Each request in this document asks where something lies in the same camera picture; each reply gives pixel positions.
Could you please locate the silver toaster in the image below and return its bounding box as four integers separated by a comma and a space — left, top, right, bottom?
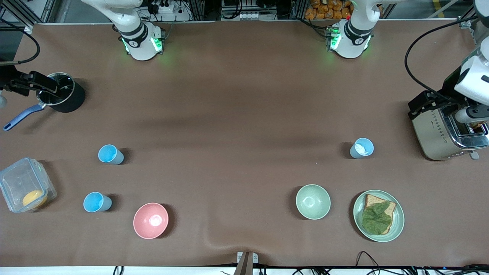
409, 100, 489, 161

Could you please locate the blue cup with tissue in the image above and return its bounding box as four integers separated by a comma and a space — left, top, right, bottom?
349, 137, 375, 159

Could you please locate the clear plastic container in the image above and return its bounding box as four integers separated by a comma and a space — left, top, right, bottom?
0, 157, 58, 214

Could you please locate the empty blue cup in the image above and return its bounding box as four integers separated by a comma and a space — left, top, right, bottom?
83, 191, 113, 213
98, 144, 125, 165

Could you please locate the toast bread slice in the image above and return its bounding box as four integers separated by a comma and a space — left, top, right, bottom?
363, 193, 397, 235

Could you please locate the yellow round fruit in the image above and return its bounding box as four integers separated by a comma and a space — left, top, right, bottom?
22, 189, 49, 210

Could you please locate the light green plate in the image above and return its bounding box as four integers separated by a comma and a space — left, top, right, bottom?
353, 189, 405, 243

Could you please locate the green lettuce leaf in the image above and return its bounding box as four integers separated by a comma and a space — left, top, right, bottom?
361, 201, 393, 235

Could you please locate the bag of orange snacks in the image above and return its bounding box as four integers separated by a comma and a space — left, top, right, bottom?
304, 0, 354, 21

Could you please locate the light green bowl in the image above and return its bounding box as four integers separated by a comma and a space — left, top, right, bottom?
295, 184, 332, 220

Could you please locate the white power strip with plugs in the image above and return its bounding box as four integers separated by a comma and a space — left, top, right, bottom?
147, 0, 192, 22

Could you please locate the pink bowl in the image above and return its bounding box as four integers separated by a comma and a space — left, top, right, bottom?
133, 202, 169, 240

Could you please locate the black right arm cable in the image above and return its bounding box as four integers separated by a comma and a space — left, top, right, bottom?
0, 17, 41, 66

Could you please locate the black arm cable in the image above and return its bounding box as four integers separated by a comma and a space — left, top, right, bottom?
0, 17, 41, 66
404, 15, 489, 102

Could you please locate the black pot with blue handle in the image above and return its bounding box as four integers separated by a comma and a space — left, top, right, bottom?
3, 72, 86, 132

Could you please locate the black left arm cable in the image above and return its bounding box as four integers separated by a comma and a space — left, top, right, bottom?
404, 15, 489, 102

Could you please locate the black looped floor cable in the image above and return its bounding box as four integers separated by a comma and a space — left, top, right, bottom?
355, 251, 384, 275

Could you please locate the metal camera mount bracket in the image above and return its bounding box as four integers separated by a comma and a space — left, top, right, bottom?
234, 251, 259, 275

